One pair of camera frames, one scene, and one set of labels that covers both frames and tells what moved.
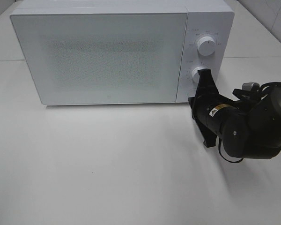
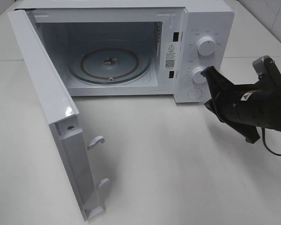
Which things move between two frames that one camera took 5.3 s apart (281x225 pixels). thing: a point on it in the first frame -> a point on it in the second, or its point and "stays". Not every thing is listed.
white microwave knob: x=206 y=46 stays
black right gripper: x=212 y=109 -> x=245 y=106
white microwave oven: x=123 y=51 stays
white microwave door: x=96 y=58 -> x=62 y=114
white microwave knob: x=195 y=74 stays
